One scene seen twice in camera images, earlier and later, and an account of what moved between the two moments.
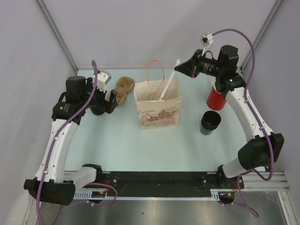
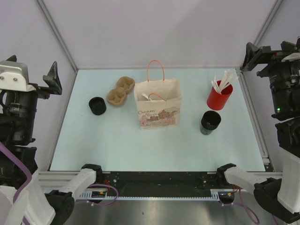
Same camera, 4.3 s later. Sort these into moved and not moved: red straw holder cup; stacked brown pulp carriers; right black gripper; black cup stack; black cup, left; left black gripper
Moved: left black gripper; right black gripper
Not moved: black cup stack; stacked brown pulp carriers; red straw holder cup; black cup, left
